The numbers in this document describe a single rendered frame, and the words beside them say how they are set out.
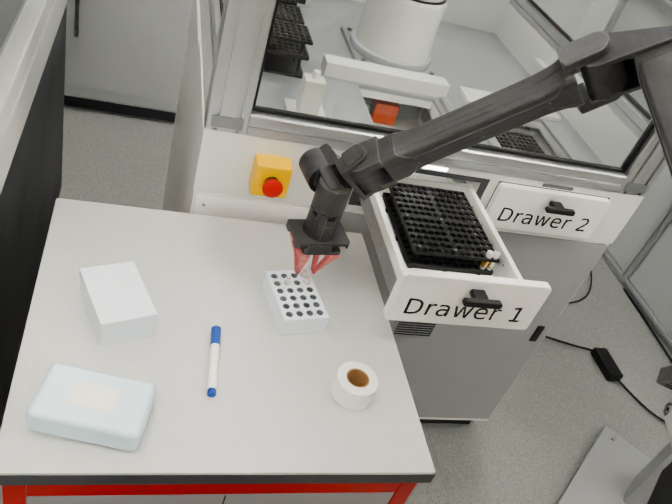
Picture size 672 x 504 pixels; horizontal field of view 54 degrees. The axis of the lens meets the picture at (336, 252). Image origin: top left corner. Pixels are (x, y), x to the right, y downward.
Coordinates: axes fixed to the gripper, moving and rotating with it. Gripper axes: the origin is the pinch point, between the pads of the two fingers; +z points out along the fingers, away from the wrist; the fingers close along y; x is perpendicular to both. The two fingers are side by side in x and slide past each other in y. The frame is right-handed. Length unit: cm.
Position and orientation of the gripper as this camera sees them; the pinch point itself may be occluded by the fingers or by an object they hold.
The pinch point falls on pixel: (305, 269)
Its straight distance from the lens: 121.6
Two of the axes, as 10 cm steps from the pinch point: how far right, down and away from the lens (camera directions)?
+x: 3.2, 6.7, -6.7
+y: -9.0, 0.0, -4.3
